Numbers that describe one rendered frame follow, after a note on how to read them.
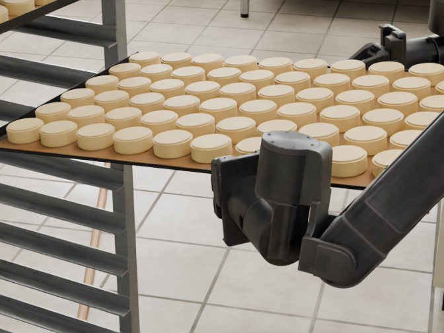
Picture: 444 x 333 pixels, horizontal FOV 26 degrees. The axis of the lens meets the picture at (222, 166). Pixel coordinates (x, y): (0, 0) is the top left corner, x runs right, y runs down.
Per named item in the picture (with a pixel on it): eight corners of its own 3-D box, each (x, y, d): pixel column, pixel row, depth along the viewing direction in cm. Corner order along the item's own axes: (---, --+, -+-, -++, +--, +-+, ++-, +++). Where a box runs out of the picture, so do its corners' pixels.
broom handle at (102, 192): (108, 144, 354) (108, 137, 353) (115, 144, 354) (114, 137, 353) (74, 338, 246) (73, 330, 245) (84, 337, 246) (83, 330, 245)
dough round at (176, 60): (157, 73, 150) (155, 61, 150) (168, 64, 155) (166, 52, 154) (187, 73, 149) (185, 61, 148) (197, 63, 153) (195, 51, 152)
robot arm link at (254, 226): (259, 272, 94) (312, 269, 96) (267, 207, 92) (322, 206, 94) (236, 242, 100) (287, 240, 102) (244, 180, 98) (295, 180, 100)
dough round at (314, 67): (320, 69, 144) (319, 56, 143) (333, 77, 140) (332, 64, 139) (289, 74, 143) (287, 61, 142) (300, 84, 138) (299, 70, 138)
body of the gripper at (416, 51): (374, 24, 145) (419, 17, 147) (376, 88, 149) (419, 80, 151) (394, 35, 139) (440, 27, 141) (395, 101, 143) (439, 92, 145)
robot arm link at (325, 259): (351, 287, 91) (371, 254, 98) (370, 174, 87) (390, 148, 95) (233, 256, 94) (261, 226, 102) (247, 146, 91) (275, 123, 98)
